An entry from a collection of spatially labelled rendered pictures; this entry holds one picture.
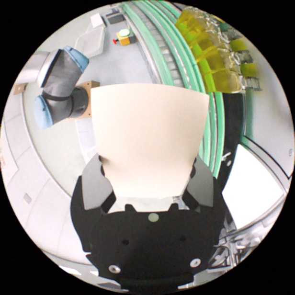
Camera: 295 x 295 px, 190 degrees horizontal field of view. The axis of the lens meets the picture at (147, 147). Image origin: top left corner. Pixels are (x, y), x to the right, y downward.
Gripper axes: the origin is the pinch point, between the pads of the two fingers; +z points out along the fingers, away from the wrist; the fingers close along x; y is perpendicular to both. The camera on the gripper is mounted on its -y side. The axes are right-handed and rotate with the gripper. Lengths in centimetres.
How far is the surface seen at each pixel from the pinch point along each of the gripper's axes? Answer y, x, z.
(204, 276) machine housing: 74, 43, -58
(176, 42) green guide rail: -27.5, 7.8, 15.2
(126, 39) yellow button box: -39, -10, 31
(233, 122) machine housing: -4.3, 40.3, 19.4
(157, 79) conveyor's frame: -14.3, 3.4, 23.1
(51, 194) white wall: 202, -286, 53
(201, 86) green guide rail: -12.8, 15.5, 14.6
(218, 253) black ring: 67, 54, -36
